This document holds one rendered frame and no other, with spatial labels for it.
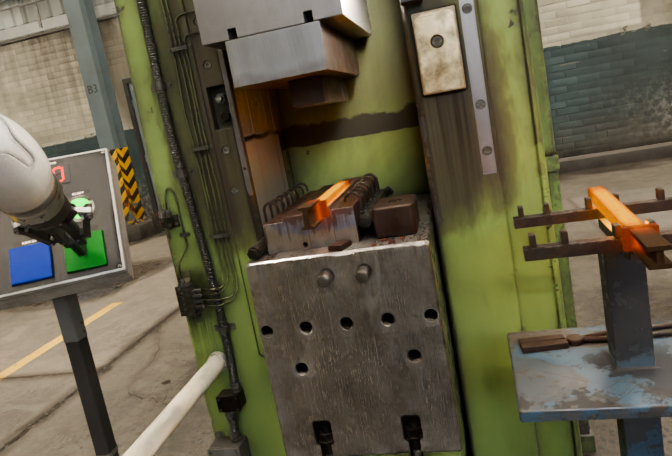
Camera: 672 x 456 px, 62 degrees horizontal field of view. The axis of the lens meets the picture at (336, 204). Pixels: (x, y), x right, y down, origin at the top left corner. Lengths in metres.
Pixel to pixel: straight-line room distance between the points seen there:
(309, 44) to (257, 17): 0.12
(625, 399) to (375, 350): 0.46
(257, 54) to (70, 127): 7.64
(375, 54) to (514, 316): 0.78
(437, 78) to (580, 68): 5.97
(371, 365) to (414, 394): 0.10
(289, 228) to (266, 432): 0.61
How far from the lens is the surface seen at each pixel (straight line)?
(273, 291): 1.18
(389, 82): 1.60
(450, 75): 1.24
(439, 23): 1.24
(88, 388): 1.42
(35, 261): 1.24
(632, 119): 7.31
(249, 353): 1.49
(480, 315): 1.36
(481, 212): 1.29
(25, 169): 0.84
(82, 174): 1.29
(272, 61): 1.17
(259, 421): 1.57
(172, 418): 1.29
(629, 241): 0.88
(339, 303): 1.15
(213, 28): 1.22
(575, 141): 7.19
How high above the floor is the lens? 1.18
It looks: 9 degrees down
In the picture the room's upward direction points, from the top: 11 degrees counter-clockwise
